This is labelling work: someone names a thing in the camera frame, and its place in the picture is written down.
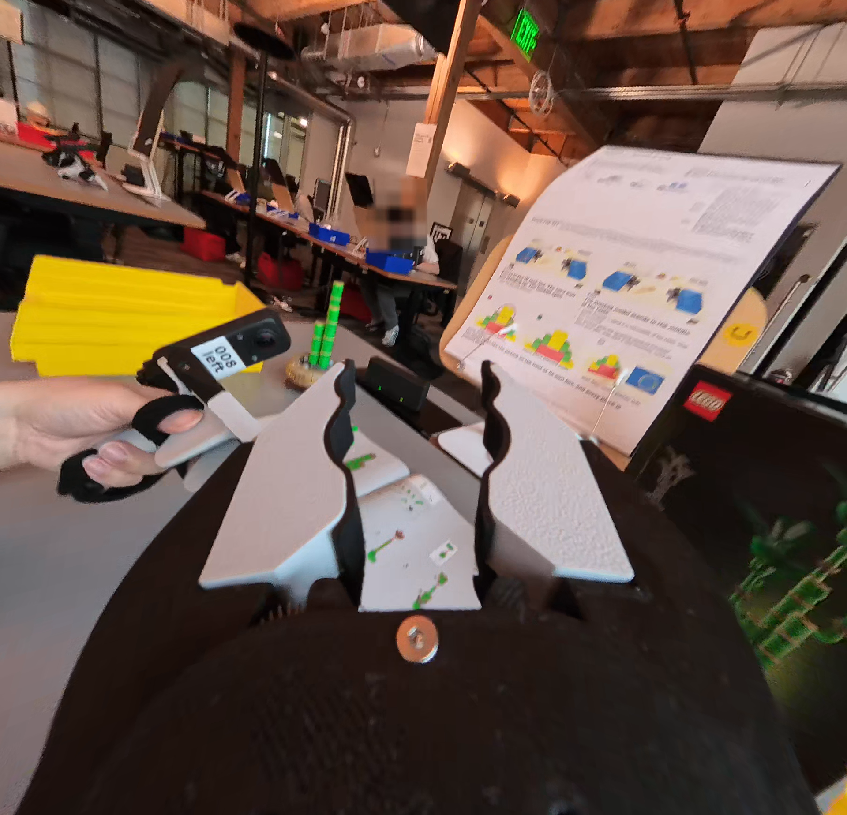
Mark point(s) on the printed instruction sheet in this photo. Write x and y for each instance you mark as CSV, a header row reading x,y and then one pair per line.
x,y
635,286

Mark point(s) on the black lego set box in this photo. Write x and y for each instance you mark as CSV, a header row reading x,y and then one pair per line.
x,y
741,471

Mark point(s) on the wooden display board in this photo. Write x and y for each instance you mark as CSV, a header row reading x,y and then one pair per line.
x,y
741,339

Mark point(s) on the person's left hand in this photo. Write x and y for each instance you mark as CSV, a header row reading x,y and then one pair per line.
x,y
53,418

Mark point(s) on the silver air duct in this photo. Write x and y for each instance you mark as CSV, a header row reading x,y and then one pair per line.
x,y
377,46

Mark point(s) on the straight green lego stalk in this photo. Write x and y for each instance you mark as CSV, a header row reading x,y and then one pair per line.
x,y
331,325

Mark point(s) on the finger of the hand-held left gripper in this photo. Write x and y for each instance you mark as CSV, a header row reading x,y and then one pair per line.
x,y
238,418

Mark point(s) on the blue plastic bin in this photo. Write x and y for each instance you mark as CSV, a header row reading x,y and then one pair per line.
x,y
389,261
329,234

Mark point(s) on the wooden workbench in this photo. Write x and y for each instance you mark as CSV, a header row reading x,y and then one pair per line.
x,y
66,186

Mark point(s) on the tan round lego base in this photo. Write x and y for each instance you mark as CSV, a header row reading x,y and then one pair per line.
x,y
301,372

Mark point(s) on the white lego instruction booklet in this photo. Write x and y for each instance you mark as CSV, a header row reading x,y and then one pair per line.
x,y
410,550

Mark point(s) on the black box with green light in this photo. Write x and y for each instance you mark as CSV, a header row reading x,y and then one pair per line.
x,y
397,385

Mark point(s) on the wooden support post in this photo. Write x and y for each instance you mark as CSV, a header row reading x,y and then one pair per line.
x,y
450,74

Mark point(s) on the white paper notice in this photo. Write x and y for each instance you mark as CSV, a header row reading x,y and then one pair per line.
x,y
421,150

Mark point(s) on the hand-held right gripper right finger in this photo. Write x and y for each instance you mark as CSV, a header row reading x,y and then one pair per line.
x,y
549,497

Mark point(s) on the green exit sign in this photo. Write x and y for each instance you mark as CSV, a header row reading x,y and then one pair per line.
x,y
524,34

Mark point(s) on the black pole stand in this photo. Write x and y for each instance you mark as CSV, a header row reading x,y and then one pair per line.
x,y
258,153

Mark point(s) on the white tablet stand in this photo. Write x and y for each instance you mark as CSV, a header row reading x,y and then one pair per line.
x,y
147,160

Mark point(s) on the red plastic bin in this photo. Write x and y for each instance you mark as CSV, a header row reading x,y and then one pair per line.
x,y
202,245
279,272

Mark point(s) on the black white device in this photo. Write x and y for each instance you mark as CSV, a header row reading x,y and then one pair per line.
x,y
73,160

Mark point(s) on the stack of yellow plastic bins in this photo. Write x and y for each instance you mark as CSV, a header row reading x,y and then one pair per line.
x,y
119,312

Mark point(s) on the long wooden table row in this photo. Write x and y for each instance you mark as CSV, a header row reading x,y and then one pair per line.
x,y
298,229

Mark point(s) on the grey metal door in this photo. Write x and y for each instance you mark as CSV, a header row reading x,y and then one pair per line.
x,y
475,233

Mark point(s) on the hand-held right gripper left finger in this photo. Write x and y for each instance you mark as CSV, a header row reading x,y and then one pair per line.
x,y
278,497

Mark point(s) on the black computer monitor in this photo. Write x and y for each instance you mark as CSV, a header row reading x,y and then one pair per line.
x,y
358,192

